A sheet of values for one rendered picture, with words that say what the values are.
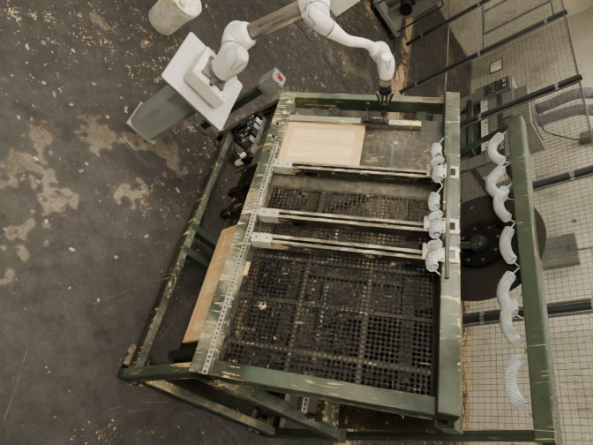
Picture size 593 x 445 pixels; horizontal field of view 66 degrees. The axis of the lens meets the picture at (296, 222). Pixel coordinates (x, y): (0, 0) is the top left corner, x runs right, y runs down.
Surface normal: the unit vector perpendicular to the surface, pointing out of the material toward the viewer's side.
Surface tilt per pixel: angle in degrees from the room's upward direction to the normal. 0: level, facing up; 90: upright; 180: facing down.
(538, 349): 90
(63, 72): 0
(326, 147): 56
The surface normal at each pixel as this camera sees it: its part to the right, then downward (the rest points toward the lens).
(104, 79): 0.74, -0.25
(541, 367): -0.65, -0.53
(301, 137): -0.11, -0.58
